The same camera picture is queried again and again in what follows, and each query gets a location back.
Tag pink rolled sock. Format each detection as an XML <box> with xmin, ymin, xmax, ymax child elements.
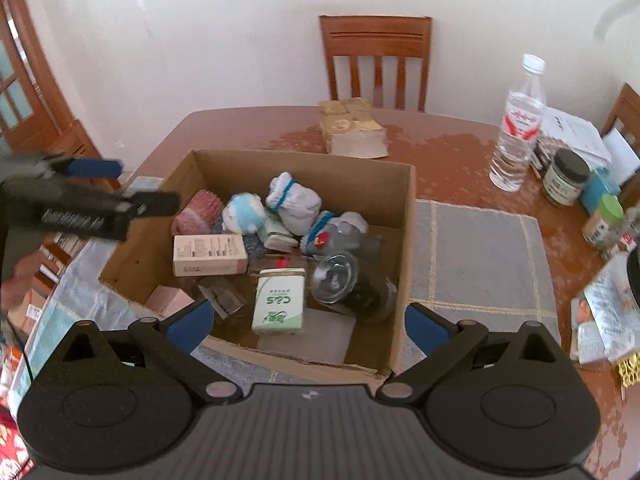
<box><xmin>170</xmin><ymin>190</ymin><xmax>224</xmax><ymax>235</ymax></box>

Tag brown cardboard box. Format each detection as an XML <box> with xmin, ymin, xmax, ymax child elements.
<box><xmin>98</xmin><ymin>148</ymin><xmax>419</xmax><ymax>378</ymax></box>

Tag light blue toy figure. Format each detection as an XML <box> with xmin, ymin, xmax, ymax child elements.
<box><xmin>222</xmin><ymin>193</ymin><xmax>267</xmax><ymax>235</ymax></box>

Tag wooden chair at left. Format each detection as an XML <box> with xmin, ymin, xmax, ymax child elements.
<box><xmin>49</xmin><ymin>119</ymin><xmax>120</xmax><ymax>191</ymax></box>

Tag blue container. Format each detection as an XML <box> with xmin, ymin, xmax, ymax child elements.
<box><xmin>579</xmin><ymin>167</ymin><xmax>620</xmax><ymax>214</ymax></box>

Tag wooden glass door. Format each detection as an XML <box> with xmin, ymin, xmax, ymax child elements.
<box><xmin>1</xmin><ymin>0</ymin><xmax>74</xmax><ymax>152</ymax></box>

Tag clear plastic water bottle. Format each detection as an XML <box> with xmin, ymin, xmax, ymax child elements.
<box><xmin>489</xmin><ymin>53</ymin><xmax>547</xmax><ymax>192</ymax></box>

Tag wooden chair at far side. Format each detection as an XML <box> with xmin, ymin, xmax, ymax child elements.
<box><xmin>319</xmin><ymin>15</ymin><xmax>433</xmax><ymax>113</ymax></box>

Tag pink flat box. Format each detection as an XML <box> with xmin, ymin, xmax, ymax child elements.
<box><xmin>144</xmin><ymin>286</ymin><xmax>193</xmax><ymax>318</ymax></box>

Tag clear jar black clips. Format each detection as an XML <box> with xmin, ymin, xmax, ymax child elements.
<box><xmin>310</xmin><ymin>252</ymin><xmax>397</xmax><ymax>324</ymax></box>

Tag wooden corner chair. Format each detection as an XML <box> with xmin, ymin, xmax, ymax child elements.
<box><xmin>601</xmin><ymin>82</ymin><xmax>640</xmax><ymax>151</ymax></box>

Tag green white tissue pack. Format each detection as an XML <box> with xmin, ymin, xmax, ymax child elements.
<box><xmin>252</xmin><ymin>268</ymin><xmax>306</xmax><ymax>335</ymax></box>

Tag blue grey rolled sock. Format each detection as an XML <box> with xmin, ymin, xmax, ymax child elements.
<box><xmin>242</xmin><ymin>233</ymin><xmax>267</xmax><ymax>262</ymax></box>

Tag gold paper bag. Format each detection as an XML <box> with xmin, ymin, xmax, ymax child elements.
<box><xmin>319</xmin><ymin>98</ymin><xmax>388</xmax><ymax>159</ymax></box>

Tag person's hand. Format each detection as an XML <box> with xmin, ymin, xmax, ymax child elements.
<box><xmin>1</xmin><ymin>250</ymin><xmax>44</xmax><ymax>312</ymax></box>

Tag beige cardboard product box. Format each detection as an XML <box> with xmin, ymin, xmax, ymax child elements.
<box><xmin>172</xmin><ymin>234</ymin><xmax>248</xmax><ymax>278</ymax></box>

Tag green lid small bottle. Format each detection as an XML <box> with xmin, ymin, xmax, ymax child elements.
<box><xmin>582</xmin><ymin>194</ymin><xmax>624</xmax><ymax>248</ymax></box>

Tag wooden dining table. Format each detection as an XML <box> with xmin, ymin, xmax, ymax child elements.
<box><xmin>132</xmin><ymin>105</ymin><xmax>639</xmax><ymax>479</ymax></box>

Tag dark lid glass jar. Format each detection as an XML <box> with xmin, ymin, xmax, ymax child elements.
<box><xmin>542</xmin><ymin>148</ymin><xmax>591</xmax><ymax>207</ymax></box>

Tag white blue rolled sock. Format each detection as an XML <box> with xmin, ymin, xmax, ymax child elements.
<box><xmin>266</xmin><ymin>171</ymin><xmax>322</xmax><ymax>236</ymax></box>

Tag grey elephant toy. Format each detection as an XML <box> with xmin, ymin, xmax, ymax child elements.
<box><xmin>306</xmin><ymin>211</ymin><xmax>383</xmax><ymax>259</ymax></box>

